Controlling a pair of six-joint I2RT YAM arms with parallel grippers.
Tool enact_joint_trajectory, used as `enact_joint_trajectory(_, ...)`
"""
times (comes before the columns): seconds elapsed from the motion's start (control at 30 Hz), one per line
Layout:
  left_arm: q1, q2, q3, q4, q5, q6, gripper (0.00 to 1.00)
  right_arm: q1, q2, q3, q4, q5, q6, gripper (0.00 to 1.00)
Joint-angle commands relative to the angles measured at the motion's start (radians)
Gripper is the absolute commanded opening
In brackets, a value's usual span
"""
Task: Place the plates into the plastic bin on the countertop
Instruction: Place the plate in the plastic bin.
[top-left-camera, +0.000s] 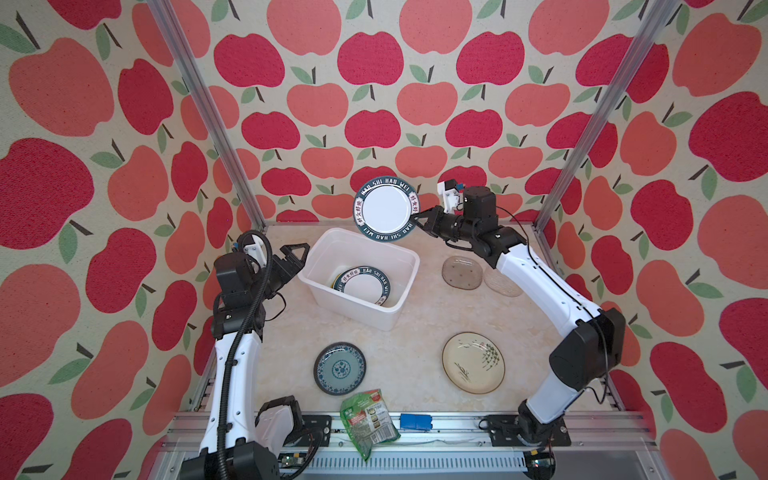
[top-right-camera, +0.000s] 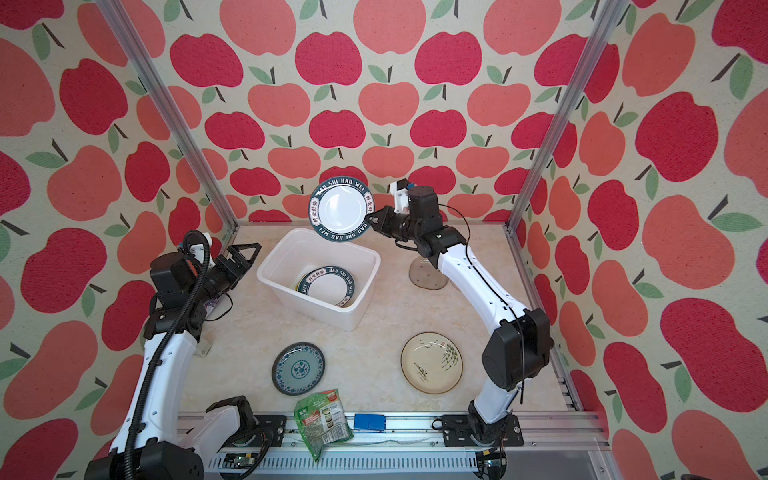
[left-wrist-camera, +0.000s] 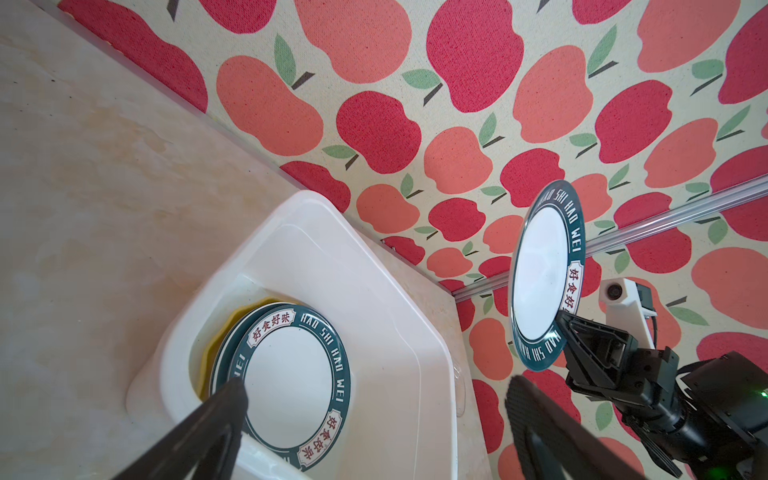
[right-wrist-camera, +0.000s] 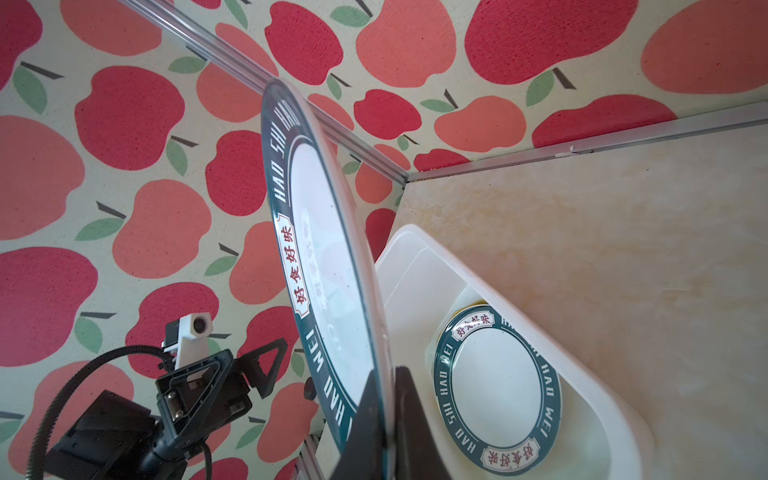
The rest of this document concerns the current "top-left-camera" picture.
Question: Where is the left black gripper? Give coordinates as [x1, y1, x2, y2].
[249, 242, 310, 302]

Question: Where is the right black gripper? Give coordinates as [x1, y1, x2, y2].
[412, 207, 476, 247]

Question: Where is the small dark-rimmed lettered plate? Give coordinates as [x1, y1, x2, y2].
[353, 176, 421, 243]

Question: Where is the large dark-rimmed lettered plate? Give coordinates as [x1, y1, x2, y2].
[332, 265, 391, 305]

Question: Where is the blue green patterned plate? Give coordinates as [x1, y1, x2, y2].
[313, 342, 367, 396]

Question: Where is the beige bamboo print plate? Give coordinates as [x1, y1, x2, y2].
[441, 332, 506, 395]

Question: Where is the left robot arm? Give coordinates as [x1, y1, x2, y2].
[179, 230, 309, 479]

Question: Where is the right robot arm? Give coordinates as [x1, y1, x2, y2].
[409, 187, 626, 446]

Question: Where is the white plastic bin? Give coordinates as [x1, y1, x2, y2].
[299, 228, 420, 331]

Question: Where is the smoky translucent glass plate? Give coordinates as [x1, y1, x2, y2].
[441, 256, 483, 291]

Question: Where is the clear glass plate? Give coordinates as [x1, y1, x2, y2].
[483, 268, 523, 298]

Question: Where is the green snack packet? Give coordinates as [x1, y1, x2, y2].
[340, 389, 401, 462]

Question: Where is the blue box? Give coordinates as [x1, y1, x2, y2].
[399, 413, 433, 432]

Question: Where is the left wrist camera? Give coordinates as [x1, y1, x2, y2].
[237, 230, 267, 267]

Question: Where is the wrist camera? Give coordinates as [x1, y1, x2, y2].
[237, 230, 267, 267]
[437, 180, 465, 214]

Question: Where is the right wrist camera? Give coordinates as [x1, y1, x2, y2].
[437, 180, 465, 214]

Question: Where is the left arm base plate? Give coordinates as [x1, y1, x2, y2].
[255, 410, 333, 453]

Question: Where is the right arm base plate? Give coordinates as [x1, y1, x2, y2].
[478, 414, 572, 448]

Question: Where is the front aluminium rail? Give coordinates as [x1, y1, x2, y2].
[143, 410, 667, 480]

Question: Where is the left aluminium frame post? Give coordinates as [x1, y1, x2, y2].
[148, 0, 268, 232]

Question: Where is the aluminium frame post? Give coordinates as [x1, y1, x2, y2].
[148, 0, 268, 232]
[533, 0, 678, 235]

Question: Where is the right aluminium frame post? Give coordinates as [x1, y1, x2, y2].
[533, 0, 678, 235]

